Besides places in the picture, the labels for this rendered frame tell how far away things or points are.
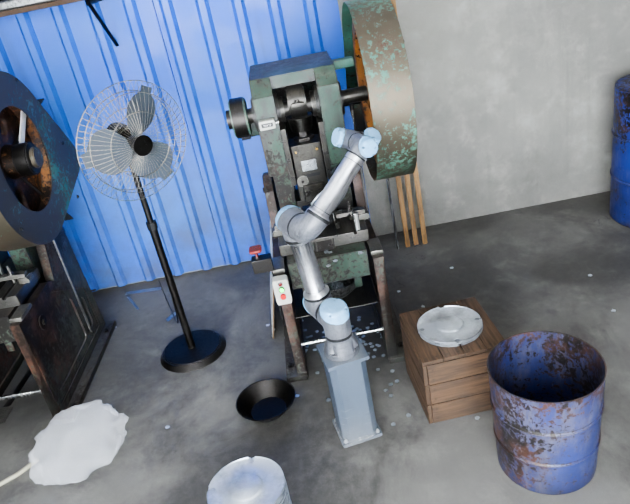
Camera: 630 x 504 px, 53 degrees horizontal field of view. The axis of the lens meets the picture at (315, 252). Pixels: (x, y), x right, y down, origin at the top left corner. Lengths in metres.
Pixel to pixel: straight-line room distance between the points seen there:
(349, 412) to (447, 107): 2.32
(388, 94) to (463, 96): 1.79
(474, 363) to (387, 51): 1.36
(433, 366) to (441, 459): 0.39
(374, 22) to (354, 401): 1.60
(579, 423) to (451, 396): 0.65
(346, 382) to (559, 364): 0.87
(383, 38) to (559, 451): 1.72
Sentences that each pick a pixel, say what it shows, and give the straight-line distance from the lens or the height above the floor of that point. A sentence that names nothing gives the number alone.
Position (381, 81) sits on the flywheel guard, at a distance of 2.64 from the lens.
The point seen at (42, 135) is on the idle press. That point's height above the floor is 1.37.
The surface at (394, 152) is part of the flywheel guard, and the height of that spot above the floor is 1.15.
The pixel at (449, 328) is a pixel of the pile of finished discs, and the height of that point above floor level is 0.38.
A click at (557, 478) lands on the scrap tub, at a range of 2.66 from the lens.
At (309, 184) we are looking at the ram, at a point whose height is 0.98.
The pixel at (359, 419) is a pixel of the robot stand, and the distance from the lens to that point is 2.87.
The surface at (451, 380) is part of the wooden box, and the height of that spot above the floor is 0.22.
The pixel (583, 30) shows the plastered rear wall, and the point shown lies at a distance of 4.59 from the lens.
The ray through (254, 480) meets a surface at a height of 0.31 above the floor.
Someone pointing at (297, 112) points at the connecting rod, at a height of 1.32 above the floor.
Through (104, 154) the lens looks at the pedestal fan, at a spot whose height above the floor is 1.30.
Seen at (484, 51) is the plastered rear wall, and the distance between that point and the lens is 4.37.
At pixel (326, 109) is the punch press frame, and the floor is 1.32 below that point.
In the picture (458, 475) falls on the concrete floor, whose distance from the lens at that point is 2.78.
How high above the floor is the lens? 2.07
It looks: 27 degrees down
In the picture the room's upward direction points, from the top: 11 degrees counter-clockwise
